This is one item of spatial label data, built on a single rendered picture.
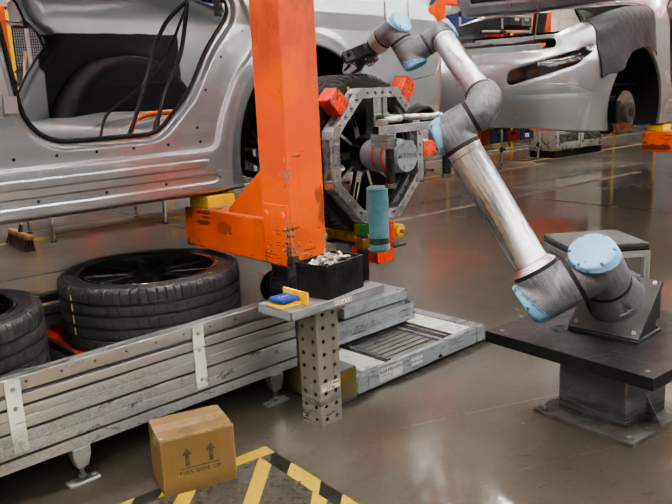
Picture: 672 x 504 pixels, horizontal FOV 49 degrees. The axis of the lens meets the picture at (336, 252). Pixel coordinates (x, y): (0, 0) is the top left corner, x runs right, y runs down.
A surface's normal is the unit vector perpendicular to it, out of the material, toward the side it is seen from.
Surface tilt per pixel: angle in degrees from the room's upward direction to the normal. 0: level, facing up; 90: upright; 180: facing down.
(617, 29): 87
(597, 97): 93
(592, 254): 39
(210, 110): 90
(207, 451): 90
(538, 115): 108
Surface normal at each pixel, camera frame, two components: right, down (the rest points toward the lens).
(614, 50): 0.33, 0.04
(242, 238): -0.73, 0.18
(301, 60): 0.69, 0.13
